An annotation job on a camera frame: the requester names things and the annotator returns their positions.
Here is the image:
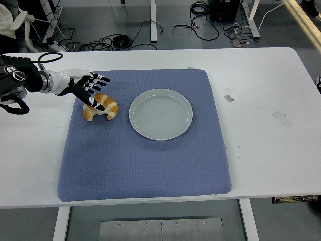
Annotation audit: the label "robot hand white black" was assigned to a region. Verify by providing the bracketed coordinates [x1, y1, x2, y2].
[51, 69, 111, 111]

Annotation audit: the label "croissant bread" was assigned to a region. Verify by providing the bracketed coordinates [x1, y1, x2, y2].
[82, 93, 119, 122]

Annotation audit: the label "grey round plate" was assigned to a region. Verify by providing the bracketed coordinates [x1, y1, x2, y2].
[129, 88, 194, 141]

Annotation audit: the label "white power strip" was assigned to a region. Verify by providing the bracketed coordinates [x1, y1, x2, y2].
[46, 37, 63, 52]

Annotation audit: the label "white chair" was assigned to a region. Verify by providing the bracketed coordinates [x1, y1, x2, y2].
[11, 9, 41, 53]

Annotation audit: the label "person in white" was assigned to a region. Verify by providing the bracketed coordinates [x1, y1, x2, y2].
[0, 5, 16, 37]

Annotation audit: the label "blue quilted mat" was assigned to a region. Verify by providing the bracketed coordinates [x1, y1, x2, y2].
[57, 69, 232, 203]

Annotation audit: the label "white table leg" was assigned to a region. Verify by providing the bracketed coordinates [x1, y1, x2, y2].
[52, 207, 71, 241]
[238, 199, 260, 241]

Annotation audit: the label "black equipment box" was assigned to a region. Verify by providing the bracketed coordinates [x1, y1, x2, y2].
[209, 0, 239, 22]

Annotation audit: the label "grey foot pedal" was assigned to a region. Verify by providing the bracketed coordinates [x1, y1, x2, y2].
[224, 27, 243, 48]

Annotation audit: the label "white desk leg with foot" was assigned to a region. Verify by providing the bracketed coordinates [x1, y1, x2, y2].
[247, 0, 261, 39]

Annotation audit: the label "large clear tape piece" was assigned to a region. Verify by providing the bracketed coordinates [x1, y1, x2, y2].
[271, 110, 294, 129]

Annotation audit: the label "person in dark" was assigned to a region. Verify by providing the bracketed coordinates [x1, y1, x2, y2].
[300, 0, 321, 17]

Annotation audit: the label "patterned panel under table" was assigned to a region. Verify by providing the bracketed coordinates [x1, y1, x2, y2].
[272, 195, 319, 204]

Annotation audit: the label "black cable tangle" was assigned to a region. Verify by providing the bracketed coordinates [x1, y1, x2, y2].
[60, 27, 113, 52]

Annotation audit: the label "coiled black cable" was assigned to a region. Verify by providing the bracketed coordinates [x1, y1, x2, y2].
[111, 34, 132, 48]

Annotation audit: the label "long black cable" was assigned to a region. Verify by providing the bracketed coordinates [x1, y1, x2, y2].
[125, 19, 163, 51]

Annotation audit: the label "black cable loop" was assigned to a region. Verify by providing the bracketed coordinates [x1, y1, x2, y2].
[173, 15, 220, 41]

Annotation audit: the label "white cable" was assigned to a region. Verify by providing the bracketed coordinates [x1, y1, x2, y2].
[258, 2, 284, 30]

